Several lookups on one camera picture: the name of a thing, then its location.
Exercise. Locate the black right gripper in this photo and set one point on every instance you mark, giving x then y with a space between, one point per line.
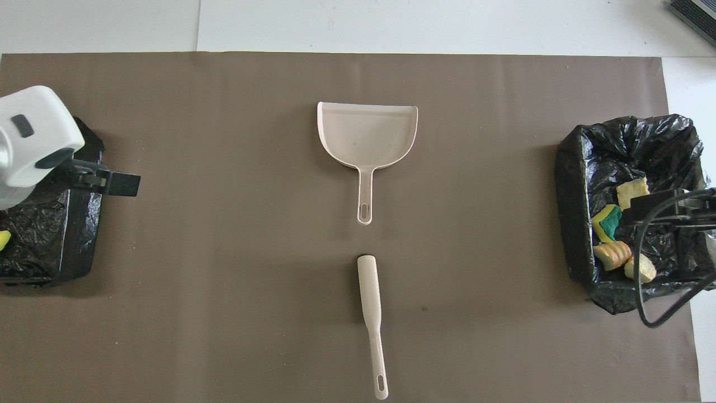
699 210

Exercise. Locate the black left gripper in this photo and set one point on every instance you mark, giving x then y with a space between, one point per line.
81 170

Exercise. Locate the large beige foam chunk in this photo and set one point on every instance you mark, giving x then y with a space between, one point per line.
631 190

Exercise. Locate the yellow green sponge piece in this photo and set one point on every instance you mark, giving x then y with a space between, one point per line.
3 239
608 221

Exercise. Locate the small beige foam chunk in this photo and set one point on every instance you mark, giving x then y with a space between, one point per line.
646 270

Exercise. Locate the striped orange bread piece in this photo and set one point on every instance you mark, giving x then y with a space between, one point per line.
612 254

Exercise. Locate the pink plastic dustpan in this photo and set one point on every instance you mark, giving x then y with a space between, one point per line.
366 134

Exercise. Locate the beige hand brush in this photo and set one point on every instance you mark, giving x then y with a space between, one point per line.
370 296

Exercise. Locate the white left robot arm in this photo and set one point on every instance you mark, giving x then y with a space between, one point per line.
33 140

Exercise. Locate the open bin with black bag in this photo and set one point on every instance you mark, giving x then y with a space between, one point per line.
643 145

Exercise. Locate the flat bin with black bag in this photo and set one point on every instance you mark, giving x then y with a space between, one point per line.
56 235

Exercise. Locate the brown paper table mat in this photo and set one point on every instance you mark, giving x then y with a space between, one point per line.
224 280

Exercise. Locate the dark grey ribbed device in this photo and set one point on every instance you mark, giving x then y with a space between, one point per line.
696 17

